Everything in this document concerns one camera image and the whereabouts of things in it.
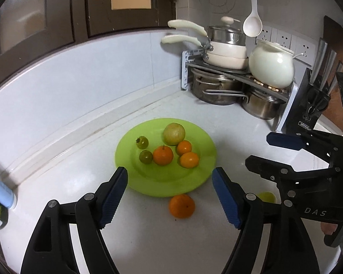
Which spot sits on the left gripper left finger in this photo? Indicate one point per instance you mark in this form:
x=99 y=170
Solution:
x=92 y=213

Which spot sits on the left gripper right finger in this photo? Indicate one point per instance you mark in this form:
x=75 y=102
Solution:
x=245 y=212

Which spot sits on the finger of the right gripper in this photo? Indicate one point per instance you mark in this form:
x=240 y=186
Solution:
x=269 y=169
x=292 y=142

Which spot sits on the green apple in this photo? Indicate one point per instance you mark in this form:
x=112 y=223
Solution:
x=268 y=197

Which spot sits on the large orange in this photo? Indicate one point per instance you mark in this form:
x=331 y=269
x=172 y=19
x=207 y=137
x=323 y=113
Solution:
x=181 y=206

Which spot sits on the small orange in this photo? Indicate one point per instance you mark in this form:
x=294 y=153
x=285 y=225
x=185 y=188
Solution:
x=189 y=160

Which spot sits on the green tomato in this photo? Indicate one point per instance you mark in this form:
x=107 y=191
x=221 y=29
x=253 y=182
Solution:
x=142 y=142
x=146 y=157

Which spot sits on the small orange tangerine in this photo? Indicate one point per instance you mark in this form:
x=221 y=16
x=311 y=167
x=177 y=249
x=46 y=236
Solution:
x=184 y=147

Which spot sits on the yellow green pear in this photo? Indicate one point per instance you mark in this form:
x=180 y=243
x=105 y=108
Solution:
x=173 y=134

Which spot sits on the person right hand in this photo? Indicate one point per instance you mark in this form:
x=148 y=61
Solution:
x=328 y=228

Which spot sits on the wooden cutting board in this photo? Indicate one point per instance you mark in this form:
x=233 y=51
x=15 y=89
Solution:
x=333 y=35

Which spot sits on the small steel pot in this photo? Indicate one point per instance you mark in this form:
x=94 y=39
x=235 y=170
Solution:
x=261 y=105

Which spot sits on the black knife block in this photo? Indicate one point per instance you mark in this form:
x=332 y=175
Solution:
x=314 y=93

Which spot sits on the white ceramic pot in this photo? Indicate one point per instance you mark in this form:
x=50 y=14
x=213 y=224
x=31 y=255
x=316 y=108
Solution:
x=272 y=64

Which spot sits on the white blue pump bottle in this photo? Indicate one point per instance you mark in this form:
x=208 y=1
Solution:
x=7 y=197

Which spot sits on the large steel pot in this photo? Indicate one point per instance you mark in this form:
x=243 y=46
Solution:
x=216 y=89

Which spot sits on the cream saucepan lower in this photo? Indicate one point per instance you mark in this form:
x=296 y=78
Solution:
x=217 y=57

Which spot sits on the white hanging ladle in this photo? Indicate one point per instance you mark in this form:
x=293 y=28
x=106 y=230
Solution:
x=253 y=25

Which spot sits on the steel pot with lid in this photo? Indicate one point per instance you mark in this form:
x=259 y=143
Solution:
x=226 y=32

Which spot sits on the corner pot rack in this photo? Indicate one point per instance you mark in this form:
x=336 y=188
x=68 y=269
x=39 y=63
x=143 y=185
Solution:
x=194 y=60

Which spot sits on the wall power sockets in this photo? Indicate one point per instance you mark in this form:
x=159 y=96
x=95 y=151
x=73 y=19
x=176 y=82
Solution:
x=304 y=49

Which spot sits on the dark wooden window frame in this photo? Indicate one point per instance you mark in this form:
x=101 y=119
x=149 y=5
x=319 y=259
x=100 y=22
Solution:
x=31 y=30

